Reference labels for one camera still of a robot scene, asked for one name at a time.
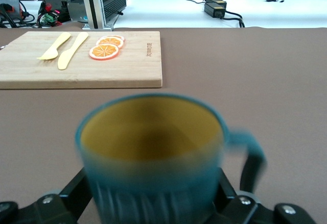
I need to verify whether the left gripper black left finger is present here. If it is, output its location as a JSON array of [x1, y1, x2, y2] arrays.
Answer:
[[0, 168, 94, 224]]

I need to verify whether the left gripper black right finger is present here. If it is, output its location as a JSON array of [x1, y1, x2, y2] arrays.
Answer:
[[212, 169, 317, 224]]

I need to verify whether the teal cup with yellow inside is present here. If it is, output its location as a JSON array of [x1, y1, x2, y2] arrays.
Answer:
[[75, 93, 267, 224]]

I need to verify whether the bamboo cutting board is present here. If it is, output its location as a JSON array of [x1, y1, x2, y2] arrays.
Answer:
[[0, 31, 163, 90]]

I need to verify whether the yellow plastic knife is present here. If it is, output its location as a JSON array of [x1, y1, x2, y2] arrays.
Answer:
[[57, 31, 89, 71]]

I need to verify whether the yellow plastic fork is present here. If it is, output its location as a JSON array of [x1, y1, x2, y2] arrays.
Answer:
[[36, 32, 72, 61]]

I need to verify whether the toy orange slice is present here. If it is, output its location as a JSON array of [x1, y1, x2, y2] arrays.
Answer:
[[96, 37, 125, 49], [99, 35, 126, 42], [88, 43, 120, 62]]

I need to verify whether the green terminal connector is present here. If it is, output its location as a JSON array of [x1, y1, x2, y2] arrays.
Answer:
[[37, 2, 63, 28]]

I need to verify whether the red and black electronics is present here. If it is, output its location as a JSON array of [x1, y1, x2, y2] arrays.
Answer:
[[0, 0, 36, 29]]

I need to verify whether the black power supply box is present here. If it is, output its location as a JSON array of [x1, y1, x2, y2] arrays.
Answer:
[[41, 0, 127, 22]]

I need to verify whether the thick black adapter cable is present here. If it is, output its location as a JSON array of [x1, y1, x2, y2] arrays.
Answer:
[[220, 10, 246, 29]]

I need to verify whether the aluminium camera post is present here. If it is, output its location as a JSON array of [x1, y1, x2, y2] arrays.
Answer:
[[78, 0, 116, 30]]

